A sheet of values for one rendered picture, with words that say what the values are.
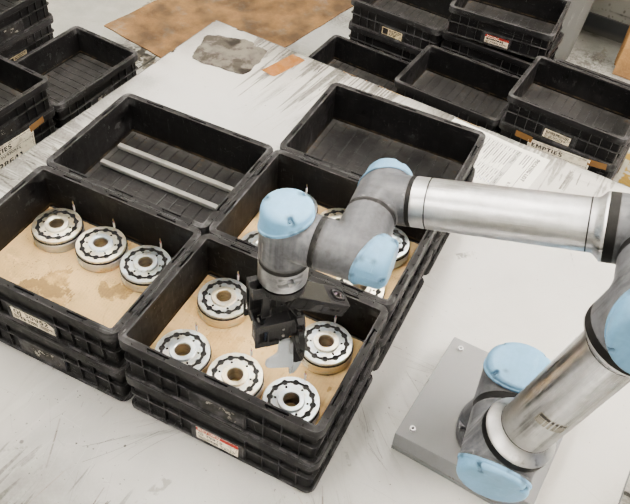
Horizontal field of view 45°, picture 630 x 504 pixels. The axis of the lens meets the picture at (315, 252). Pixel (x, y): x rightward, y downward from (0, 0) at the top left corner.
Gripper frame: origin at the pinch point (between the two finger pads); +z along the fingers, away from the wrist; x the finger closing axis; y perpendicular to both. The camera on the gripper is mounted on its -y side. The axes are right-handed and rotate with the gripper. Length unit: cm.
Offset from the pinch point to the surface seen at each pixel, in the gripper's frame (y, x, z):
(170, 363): 19.2, -5.6, 3.1
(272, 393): 3.0, 0.8, 9.9
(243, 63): -25, -122, 26
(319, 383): -6.6, -0.8, 13.1
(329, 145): -32, -65, 13
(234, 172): -7, -61, 13
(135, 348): 24.3, -10.3, 3.1
